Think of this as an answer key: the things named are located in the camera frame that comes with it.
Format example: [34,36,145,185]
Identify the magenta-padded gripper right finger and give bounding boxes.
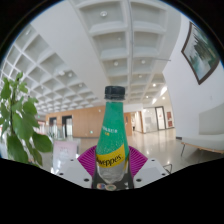
[127,145,170,190]

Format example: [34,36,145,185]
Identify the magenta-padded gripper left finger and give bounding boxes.
[56,145,99,190]

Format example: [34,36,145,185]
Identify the green drink bottle yellow label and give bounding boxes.
[94,85,130,185]

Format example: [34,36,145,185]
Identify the black metal chairs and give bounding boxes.
[162,162,175,175]

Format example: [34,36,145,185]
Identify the clear acrylic sign stand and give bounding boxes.
[50,138,81,175]

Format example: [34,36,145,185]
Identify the long white bench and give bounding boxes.
[180,103,224,158]

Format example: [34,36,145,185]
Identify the potted green leafy plant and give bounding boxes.
[0,71,54,168]

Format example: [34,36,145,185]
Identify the framed landscape picture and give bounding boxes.
[180,21,221,86]

